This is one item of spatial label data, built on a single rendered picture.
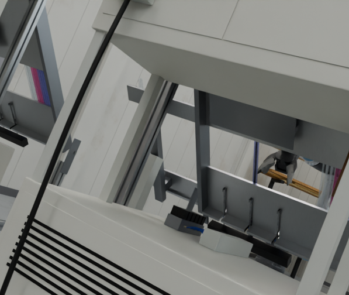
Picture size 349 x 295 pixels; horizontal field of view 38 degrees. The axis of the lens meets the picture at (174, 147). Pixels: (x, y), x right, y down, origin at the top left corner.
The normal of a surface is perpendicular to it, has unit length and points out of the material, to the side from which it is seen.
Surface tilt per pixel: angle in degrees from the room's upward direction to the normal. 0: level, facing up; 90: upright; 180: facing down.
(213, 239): 90
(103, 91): 90
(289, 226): 136
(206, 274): 90
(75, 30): 90
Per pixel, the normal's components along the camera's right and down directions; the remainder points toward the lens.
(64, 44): 0.78, 0.29
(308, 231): -0.59, 0.48
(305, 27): -0.45, -0.25
